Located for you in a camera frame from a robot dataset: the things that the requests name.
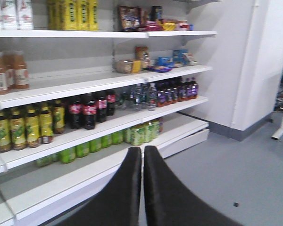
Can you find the yellow pear drink bottle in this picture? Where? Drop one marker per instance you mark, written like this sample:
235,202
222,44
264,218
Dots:
92,15
53,14
67,15
82,15

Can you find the biscuit bag blue trim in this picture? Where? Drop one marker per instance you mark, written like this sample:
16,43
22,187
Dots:
129,18

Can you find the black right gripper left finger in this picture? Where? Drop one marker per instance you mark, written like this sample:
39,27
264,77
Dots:
118,203

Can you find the white store shelving unit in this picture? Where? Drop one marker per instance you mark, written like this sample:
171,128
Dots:
65,135

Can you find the pink snack package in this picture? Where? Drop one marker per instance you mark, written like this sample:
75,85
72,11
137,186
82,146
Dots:
152,26

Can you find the yellow rice cracker bag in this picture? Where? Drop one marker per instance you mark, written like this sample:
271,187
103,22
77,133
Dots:
142,53

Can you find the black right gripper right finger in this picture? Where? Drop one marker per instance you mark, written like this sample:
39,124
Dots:
168,202

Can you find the clear cookie tub yellow label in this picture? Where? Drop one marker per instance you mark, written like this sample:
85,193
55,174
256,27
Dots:
128,66

